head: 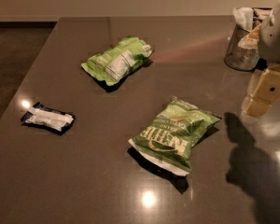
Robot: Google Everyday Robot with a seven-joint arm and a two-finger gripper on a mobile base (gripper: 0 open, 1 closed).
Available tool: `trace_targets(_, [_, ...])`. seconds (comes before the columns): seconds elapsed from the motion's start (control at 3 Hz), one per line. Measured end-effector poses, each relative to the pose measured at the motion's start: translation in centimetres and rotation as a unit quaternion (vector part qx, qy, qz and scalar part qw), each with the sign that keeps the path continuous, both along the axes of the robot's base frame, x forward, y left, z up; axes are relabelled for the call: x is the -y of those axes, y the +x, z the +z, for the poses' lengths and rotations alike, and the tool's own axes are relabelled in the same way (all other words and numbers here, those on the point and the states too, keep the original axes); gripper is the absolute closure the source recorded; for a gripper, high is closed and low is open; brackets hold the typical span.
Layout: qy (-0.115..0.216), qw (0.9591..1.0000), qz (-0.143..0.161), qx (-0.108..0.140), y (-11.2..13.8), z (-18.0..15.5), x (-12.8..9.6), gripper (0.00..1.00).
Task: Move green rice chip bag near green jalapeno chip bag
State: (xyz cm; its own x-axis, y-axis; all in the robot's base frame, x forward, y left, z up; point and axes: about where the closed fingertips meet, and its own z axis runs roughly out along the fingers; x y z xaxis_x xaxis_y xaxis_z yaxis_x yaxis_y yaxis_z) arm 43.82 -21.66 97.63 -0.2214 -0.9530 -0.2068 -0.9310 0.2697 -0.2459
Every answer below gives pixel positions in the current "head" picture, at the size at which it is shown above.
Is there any green Kettle jalapeno chip bag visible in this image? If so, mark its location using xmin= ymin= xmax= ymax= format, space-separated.
xmin=129 ymin=96 xmax=221 ymax=176

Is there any white napkin in cup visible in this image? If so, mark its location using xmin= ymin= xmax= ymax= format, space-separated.
xmin=232 ymin=7 xmax=254 ymax=31

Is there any wire mesh cup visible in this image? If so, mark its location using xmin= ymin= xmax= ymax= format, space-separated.
xmin=224 ymin=7 xmax=271 ymax=72

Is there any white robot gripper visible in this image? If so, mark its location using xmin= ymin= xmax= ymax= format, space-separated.
xmin=238 ymin=0 xmax=280 ymax=118

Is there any green rice chip bag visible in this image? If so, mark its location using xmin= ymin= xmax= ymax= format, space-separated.
xmin=81 ymin=36 xmax=154 ymax=86

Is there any dark blue snack bar wrapper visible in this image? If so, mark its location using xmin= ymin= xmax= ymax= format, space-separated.
xmin=21 ymin=102 xmax=76 ymax=133

